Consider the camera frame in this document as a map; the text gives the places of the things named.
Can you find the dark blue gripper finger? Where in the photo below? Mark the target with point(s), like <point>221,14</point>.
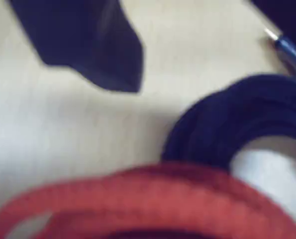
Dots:
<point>88,42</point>
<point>289,15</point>

